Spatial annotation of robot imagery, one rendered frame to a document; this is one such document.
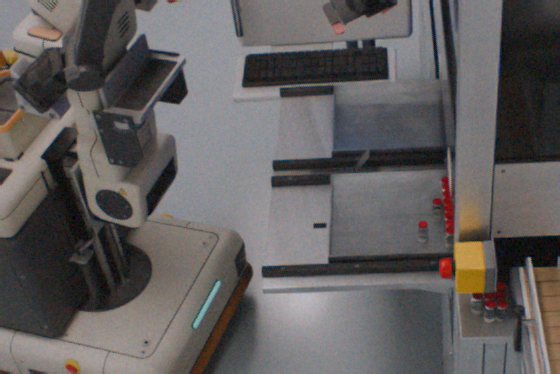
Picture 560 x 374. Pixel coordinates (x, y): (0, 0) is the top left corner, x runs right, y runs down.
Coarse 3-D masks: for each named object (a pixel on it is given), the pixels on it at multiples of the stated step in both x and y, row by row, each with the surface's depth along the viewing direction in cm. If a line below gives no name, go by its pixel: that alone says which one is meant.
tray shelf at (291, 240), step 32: (320, 96) 243; (288, 128) 235; (320, 128) 234; (288, 192) 218; (320, 192) 217; (288, 224) 211; (288, 256) 204; (320, 256) 203; (288, 288) 198; (320, 288) 198; (352, 288) 197; (384, 288) 197
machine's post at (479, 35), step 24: (480, 0) 147; (480, 24) 150; (480, 48) 153; (480, 72) 157; (456, 96) 166; (480, 96) 160; (456, 120) 169; (480, 120) 164; (456, 144) 172; (480, 144) 168; (456, 168) 176; (480, 168) 172; (456, 192) 179; (480, 192) 176; (456, 216) 182; (480, 216) 180; (456, 240) 186; (480, 240) 185; (456, 312) 200; (456, 336) 206; (456, 360) 212; (480, 360) 211
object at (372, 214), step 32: (352, 192) 216; (384, 192) 215; (416, 192) 215; (352, 224) 209; (384, 224) 208; (416, 224) 207; (352, 256) 198; (384, 256) 198; (416, 256) 197; (448, 256) 197
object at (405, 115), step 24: (336, 96) 242; (360, 96) 241; (384, 96) 240; (408, 96) 240; (432, 96) 239; (336, 120) 235; (360, 120) 234; (384, 120) 234; (408, 120) 233; (432, 120) 232; (336, 144) 229; (360, 144) 228; (384, 144) 227; (408, 144) 227; (432, 144) 226
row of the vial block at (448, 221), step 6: (444, 180) 210; (444, 186) 208; (444, 192) 207; (444, 198) 207; (450, 198) 206; (444, 204) 205; (450, 204) 205; (444, 210) 204; (450, 210) 203; (444, 216) 203; (450, 216) 202; (444, 222) 203; (450, 222) 201; (444, 228) 204; (450, 228) 199; (450, 234) 198; (450, 240) 200; (450, 246) 201
